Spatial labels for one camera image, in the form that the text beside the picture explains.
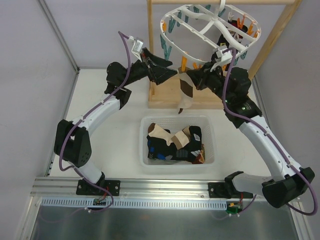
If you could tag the white slotted cable duct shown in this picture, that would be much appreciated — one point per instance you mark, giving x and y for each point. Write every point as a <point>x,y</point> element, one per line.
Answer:
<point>82,202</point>

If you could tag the orange clothespin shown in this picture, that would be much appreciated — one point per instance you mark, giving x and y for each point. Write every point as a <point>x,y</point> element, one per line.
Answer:
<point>241,23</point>
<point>183,66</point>

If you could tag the white plastic laundry basket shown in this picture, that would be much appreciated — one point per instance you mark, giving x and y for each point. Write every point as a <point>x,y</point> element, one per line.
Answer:
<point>165,127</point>

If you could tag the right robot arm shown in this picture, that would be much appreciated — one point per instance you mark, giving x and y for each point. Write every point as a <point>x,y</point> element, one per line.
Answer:
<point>287,180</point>

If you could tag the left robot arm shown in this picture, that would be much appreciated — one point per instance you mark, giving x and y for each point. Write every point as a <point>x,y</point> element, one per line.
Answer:
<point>72,140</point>

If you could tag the black blue patterned sock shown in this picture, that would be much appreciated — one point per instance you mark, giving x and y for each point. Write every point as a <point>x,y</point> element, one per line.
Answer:
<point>158,149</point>

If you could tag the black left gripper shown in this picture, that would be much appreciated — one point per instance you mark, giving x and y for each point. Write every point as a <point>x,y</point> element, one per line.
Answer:
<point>150,69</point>

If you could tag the aluminium mounting rail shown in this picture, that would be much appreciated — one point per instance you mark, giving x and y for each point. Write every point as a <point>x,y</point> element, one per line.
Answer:
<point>162,189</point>

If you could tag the teal clothespin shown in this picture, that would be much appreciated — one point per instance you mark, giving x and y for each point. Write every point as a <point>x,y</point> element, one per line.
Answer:
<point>171,24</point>
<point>166,50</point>

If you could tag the wooden hanger stand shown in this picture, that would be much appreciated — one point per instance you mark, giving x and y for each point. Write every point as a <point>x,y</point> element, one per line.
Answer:
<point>167,96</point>

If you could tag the black sock with label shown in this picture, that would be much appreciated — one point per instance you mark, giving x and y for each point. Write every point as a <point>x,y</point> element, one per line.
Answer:
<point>190,139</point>

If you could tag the beige brown patterned sock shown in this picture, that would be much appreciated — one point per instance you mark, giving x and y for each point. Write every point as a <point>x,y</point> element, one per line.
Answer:
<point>186,91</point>

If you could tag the white plastic sock hanger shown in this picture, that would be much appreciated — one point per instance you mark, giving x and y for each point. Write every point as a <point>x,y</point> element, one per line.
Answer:
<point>195,38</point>

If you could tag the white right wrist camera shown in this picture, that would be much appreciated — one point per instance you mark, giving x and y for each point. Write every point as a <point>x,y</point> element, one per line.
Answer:
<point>222,56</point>

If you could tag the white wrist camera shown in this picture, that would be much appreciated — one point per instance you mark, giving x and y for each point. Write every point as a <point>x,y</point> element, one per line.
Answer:
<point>137,46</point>
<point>222,56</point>

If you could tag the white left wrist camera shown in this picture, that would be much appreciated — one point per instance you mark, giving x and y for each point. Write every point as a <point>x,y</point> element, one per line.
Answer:
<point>137,46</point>

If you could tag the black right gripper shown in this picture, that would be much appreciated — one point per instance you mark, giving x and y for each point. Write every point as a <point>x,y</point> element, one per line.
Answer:
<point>204,78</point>

